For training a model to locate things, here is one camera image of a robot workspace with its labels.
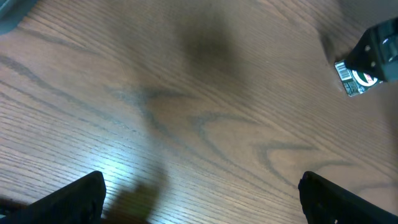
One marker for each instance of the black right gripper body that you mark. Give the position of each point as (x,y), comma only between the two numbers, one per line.
(387,32)

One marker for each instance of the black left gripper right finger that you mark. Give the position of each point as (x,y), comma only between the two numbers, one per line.
(325,202)

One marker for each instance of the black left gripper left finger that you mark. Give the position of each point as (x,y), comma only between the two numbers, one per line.
(78,202)

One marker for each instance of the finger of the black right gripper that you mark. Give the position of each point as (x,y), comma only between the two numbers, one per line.
(368,56)

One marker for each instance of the black healing ointment box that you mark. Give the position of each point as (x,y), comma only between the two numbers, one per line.
(355,83)

